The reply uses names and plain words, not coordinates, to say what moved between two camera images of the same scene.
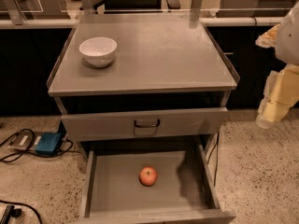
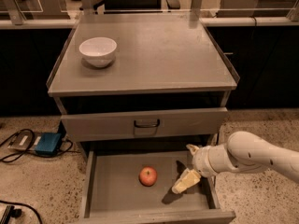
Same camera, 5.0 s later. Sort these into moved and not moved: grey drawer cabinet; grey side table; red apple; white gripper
Moved: white gripper
Not moved: grey drawer cabinet; grey side table; red apple
